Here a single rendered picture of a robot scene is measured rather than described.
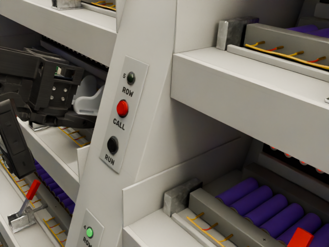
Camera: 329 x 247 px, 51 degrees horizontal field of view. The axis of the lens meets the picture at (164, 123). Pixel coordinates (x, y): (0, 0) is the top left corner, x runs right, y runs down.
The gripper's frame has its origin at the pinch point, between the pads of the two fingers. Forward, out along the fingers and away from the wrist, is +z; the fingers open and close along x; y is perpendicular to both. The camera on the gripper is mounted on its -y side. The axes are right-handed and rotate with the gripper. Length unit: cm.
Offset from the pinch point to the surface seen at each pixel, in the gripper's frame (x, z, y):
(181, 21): -18.5, -9.4, 15.6
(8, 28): 52, 1, 4
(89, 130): -1.0, -3.6, -2.1
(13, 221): 8.2, -7.1, -23.1
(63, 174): -4.0, -7.9, -7.5
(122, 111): -13.9, -9.3, 5.1
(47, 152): 1.2, -8.2, -6.8
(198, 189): -20.7, -0.8, -1.1
